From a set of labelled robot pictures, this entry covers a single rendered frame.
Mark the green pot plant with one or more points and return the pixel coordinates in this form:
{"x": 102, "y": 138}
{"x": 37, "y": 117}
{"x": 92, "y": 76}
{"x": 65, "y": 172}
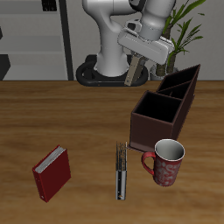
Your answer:
{"x": 180, "y": 35}

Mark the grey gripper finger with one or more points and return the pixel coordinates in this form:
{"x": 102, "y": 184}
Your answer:
{"x": 131, "y": 71}
{"x": 142, "y": 64}

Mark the dark brown desk caddy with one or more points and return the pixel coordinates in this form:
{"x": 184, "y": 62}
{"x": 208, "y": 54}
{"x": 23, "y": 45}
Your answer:
{"x": 151, "y": 131}

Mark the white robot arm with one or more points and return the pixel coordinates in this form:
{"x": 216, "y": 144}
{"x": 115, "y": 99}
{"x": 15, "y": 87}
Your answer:
{"x": 110, "y": 43}

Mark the grey shelf unit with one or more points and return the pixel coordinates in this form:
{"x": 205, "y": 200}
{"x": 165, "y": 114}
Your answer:
{"x": 32, "y": 43}

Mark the thin dark grey book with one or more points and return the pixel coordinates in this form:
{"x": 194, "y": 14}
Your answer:
{"x": 121, "y": 182}

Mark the red book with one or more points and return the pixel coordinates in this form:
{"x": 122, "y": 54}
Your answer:
{"x": 54, "y": 175}

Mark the small black shelf item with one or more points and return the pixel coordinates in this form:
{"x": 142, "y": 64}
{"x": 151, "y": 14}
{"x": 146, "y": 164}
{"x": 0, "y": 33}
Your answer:
{"x": 49, "y": 4}

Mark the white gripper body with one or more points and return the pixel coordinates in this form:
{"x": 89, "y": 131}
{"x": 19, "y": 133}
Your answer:
{"x": 145, "y": 48}

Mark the red patterned mug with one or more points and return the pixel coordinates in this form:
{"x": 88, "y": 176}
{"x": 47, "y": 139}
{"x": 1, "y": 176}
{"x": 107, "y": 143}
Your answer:
{"x": 166, "y": 172}

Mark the flat black base plate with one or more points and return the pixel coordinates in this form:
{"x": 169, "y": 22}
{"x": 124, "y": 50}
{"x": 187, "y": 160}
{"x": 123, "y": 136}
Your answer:
{"x": 84, "y": 76}

